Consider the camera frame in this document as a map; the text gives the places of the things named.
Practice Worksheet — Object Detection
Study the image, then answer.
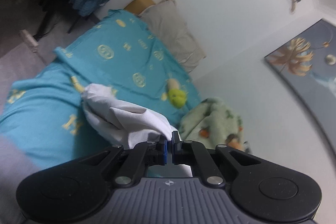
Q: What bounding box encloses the teal patterned bed sheet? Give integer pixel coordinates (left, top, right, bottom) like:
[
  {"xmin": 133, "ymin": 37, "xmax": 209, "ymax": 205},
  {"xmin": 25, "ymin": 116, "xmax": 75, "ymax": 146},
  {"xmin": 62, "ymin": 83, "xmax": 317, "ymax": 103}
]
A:
[{"xmin": 1, "ymin": 10, "xmax": 201, "ymax": 169}]

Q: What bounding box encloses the leaf painting on wall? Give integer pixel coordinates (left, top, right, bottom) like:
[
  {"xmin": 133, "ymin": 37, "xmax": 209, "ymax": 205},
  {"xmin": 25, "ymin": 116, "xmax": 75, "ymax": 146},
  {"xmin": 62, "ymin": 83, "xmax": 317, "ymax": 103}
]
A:
[{"xmin": 264, "ymin": 19, "xmax": 335, "ymax": 149}]

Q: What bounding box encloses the white power strip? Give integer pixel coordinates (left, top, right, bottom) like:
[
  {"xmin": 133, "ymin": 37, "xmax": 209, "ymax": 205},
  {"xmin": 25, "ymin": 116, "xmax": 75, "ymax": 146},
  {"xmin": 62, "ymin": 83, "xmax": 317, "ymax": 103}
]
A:
[{"xmin": 19, "ymin": 30, "xmax": 39, "ymax": 50}]

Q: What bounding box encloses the white t-shirt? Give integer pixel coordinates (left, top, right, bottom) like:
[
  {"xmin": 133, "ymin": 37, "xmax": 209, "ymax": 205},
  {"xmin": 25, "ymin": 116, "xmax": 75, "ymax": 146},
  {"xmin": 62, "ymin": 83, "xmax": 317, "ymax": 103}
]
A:
[{"xmin": 81, "ymin": 84, "xmax": 176, "ymax": 149}]

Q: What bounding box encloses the green fleece blanket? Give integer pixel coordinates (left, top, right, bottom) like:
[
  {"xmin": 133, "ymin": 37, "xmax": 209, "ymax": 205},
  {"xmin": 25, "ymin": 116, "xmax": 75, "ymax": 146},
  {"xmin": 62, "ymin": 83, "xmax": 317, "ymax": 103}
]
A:
[{"xmin": 178, "ymin": 98, "xmax": 248, "ymax": 152}]

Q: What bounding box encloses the grey pillow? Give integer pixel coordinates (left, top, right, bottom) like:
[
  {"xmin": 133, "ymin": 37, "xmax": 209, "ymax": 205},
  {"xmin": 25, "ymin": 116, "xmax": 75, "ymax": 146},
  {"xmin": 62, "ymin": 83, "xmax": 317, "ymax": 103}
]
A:
[{"xmin": 139, "ymin": 0, "xmax": 206, "ymax": 73}]

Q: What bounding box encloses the green plush toy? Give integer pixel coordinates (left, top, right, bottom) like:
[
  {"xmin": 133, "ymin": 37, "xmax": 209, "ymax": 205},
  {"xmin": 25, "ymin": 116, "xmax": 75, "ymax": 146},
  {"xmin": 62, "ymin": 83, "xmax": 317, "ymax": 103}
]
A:
[{"xmin": 167, "ymin": 79, "xmax": 187, "ymax": 109}]

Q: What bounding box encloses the yellow headboard cushion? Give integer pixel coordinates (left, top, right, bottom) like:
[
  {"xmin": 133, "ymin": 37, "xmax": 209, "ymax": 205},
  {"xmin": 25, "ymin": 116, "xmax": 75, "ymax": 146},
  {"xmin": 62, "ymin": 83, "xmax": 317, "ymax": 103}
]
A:
[{"xmin": 124, "ymin": 0, "xmax": 155, "ymax": 15}]

